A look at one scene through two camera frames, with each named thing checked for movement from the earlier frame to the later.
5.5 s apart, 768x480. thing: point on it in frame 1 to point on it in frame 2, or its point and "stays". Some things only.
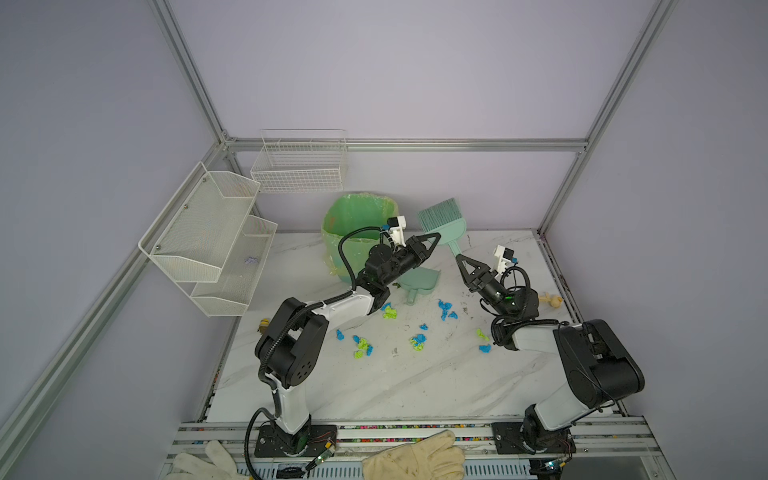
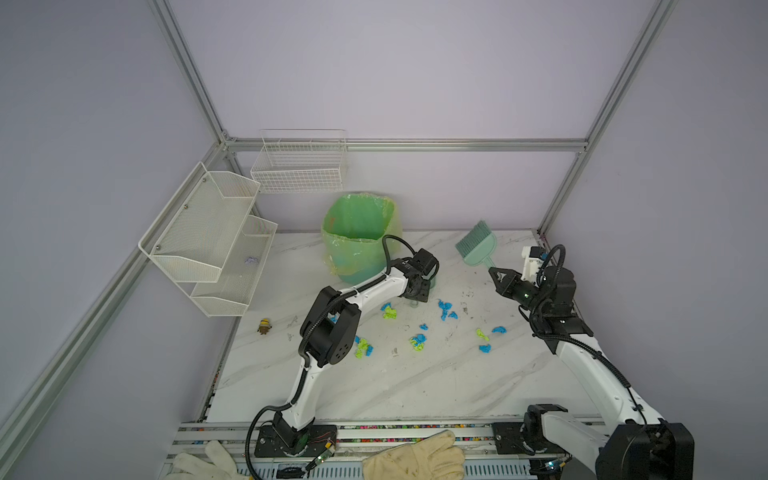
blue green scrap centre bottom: (418, 342) stays
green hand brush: (444, 218) to (478, 245)
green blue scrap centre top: (389, 312) stays
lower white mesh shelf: (232, 291) stays
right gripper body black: (493, 292) to (529, 298)
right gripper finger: (480, 268) to (503, 278)
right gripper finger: (472, 285) to (512, 293)
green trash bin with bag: (348, 211) stays
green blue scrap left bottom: (362, 344) stays
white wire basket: (301, 160) stays
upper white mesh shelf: (191, 235) stays
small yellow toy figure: (263, 326) stays
